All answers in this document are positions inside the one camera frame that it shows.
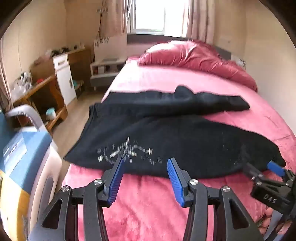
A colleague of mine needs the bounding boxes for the pink quilt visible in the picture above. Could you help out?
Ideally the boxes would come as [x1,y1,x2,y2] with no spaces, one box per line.
[138,39,258,92]

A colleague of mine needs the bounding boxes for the window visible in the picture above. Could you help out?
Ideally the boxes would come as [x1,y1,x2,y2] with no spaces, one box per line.
[131,0,193,33]

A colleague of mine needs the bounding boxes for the hanging cord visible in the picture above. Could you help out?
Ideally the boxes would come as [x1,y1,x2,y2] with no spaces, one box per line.
[98,7,104,39]

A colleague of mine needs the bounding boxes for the patterned curtain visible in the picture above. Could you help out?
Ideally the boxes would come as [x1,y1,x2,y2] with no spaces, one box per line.
[103,0,130,37]
[183,0,214,43]

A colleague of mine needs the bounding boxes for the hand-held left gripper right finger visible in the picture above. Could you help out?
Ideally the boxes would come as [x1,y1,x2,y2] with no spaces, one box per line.
[167,158,264,241]

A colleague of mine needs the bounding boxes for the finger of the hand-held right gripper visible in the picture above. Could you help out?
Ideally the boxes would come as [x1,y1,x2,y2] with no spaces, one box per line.
[242,162,264,184]
[268,161,296,186]

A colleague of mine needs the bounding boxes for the pink bed blanket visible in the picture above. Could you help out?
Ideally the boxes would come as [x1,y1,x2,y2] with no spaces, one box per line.
[61,56,296,241]

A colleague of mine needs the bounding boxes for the wooden desk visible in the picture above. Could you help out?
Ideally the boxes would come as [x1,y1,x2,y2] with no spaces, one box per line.
[13,47,93,132]

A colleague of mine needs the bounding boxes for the white cabinet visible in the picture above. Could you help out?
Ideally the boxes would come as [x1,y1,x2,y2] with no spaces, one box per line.
[53,53,77,106]

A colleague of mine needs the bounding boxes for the grey headboard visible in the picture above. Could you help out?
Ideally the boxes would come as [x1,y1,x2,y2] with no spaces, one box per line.
[127,34,232,61]

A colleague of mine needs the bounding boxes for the clear plastic bag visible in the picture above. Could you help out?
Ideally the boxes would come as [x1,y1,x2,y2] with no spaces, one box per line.
[11,72,33,98]

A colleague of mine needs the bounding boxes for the person's right hand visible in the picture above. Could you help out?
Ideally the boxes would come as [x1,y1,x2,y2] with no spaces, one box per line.
[257,206,294,235]

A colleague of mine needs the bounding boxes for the black pants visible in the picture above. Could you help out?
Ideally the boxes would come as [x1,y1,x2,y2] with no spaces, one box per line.
[63,86,287,180]

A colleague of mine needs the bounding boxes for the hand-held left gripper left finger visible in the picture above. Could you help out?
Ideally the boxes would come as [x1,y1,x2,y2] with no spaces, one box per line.
[30,157,126,241]

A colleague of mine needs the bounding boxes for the white nightstand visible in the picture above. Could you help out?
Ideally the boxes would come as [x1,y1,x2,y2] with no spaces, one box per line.
[90,58,126,91]

